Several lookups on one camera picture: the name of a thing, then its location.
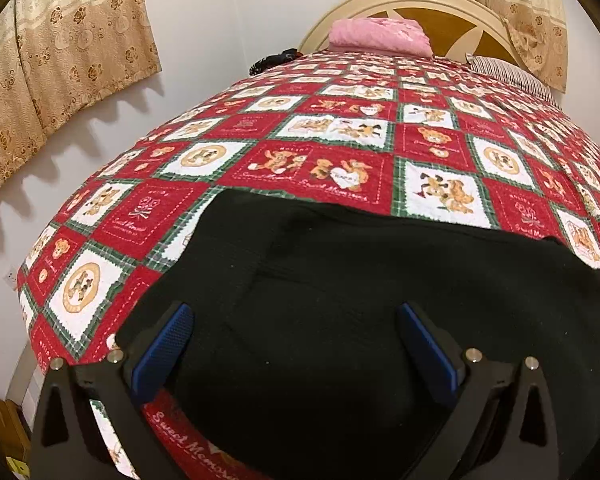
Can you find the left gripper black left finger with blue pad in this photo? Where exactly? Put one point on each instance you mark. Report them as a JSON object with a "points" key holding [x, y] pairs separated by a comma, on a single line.
{"points": [[66, 441]]}

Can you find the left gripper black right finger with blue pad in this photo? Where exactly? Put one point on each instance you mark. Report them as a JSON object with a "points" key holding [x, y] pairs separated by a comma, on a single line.
{"points": [[498, 418]]}

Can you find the black pants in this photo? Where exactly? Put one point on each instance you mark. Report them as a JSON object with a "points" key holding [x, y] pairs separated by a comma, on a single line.
{"points": [[298, 366]]}

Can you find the stacked books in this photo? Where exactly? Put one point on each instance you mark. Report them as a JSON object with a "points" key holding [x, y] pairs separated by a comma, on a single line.
{"points": [[19, 468]]}

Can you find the wooden bedside furniture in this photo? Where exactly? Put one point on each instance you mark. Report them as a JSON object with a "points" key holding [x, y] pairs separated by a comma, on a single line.
{"points": [[14, 432]]}

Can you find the red patchwork bear bedspread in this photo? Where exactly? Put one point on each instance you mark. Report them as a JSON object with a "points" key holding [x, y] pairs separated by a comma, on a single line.
{"points": [[396, 136]]}

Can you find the striped pillow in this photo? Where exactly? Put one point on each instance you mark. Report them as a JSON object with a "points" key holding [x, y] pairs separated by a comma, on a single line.
{"points": [[509, 73]]}

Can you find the cream wooden headboard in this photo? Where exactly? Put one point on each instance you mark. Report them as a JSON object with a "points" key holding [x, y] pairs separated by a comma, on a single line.
{"points": [[455, 28]]}

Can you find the pink folded blanket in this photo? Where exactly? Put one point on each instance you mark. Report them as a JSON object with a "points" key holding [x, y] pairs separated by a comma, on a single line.
{"points": [[387, 36]]}

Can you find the black red item beside bed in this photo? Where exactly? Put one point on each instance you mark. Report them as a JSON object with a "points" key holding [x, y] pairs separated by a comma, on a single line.
{"points": [[271, 61]]}

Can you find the white wall socket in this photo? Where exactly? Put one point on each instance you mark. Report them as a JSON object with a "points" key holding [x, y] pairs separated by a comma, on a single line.
{"points": [[10, 278]]}

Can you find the beige curtain on left wall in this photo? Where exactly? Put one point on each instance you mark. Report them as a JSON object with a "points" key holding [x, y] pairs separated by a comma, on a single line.
{"points": [[58, 57]]}

